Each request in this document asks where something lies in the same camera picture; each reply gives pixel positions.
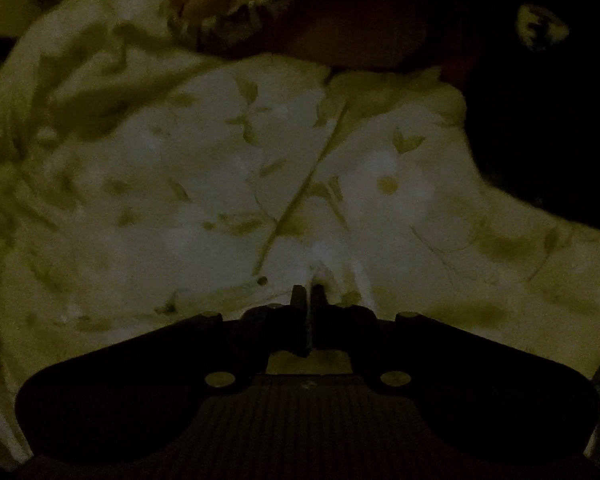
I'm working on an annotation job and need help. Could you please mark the brown patterned fabric pile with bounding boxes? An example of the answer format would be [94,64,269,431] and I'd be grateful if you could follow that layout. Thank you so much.
[166,0,332,49]

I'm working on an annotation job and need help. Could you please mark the pale floral cloth garment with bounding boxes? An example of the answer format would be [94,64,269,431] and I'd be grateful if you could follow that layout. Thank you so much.
[0,0,600,463]

